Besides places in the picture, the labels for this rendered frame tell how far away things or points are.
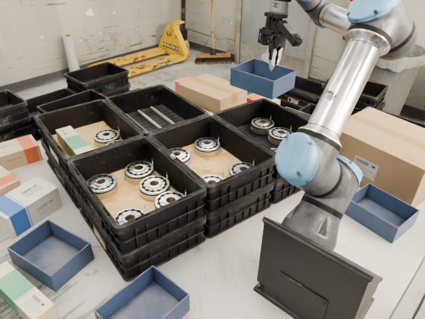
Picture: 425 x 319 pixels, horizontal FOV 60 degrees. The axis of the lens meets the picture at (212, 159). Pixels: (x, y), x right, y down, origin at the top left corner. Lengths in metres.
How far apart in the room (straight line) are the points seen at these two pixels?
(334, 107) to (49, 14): 3.89
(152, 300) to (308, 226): 0.49
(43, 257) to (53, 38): 3.51
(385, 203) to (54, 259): 1.18
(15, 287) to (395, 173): 1.30
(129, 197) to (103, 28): 3.76
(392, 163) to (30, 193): 1.31
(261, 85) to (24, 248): 0.97
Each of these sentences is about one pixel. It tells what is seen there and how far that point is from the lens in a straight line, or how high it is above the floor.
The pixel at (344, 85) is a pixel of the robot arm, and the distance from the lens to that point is 0.96.
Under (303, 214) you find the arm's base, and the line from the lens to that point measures 1.00.
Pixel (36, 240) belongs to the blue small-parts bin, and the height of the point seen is 0.72.
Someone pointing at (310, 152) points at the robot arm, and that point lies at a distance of 0.87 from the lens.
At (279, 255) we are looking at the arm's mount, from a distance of 1.00.
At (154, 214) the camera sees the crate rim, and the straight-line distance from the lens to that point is 1.04.
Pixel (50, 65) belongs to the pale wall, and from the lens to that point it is 4.63.
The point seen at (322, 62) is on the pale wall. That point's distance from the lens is 4.32.
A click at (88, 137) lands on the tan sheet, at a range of 1.64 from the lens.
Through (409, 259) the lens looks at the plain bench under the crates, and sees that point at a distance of 1.39.
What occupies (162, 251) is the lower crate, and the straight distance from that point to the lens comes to 1.17.
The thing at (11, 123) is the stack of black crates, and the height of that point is 0.49.
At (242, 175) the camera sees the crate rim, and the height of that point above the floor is 0.93.
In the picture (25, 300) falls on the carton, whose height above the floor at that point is 0.76.
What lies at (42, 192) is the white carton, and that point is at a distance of 1.45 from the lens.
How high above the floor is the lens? 1.62
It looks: 34 degrees down
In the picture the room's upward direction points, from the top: 1 degrees clockwise
